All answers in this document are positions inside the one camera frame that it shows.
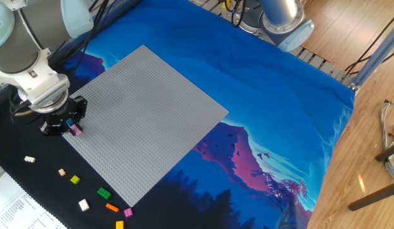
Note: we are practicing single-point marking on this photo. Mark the cream small Lego brick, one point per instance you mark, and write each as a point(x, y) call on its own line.
point(29, 159)

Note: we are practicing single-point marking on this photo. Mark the lime green Lego brick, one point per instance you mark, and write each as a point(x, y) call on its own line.
point(75, 179)

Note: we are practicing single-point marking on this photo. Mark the white Lego brick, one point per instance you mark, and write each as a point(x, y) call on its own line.
point(84, 205)

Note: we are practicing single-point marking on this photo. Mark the blue mountain landscape cloth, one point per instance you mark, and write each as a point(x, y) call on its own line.
point(248, 79)

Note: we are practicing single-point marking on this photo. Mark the orange Lego brick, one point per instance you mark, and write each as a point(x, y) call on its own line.
point(112, 207)

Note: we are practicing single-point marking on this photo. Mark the dark wooden stool leg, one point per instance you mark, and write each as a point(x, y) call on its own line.
point(375, 195)

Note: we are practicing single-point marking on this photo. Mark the grey Lego baseplate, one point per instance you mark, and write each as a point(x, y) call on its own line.
point(143, 124)

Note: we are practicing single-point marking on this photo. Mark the aluminium frame beam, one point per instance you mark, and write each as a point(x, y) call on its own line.
point(375, 57)

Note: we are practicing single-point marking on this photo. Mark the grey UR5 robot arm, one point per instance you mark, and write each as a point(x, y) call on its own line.
point(25, 31)

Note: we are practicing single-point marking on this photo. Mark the yellow Lego brick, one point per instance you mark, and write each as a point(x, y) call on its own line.
point(119, 225)

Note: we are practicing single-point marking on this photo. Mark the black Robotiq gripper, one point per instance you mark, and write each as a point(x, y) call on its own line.
point(58, 113)

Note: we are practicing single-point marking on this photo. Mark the large pink Lego brick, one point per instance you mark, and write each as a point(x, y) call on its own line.
point(77, 130)

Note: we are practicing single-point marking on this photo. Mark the dark green Lego brick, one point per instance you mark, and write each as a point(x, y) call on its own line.
point(104, 193)

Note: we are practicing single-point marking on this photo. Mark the blue Lego brick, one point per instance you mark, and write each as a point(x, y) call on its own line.
point(69, 122)

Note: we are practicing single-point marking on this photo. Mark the tan small Lego brick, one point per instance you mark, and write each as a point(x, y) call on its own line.
point(62, 172)

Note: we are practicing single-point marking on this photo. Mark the small magenta Lego brick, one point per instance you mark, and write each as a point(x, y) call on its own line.
point(128, 212)

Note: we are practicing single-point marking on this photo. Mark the printed paper sheet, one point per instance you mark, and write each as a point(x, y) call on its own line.
point(16, 210)

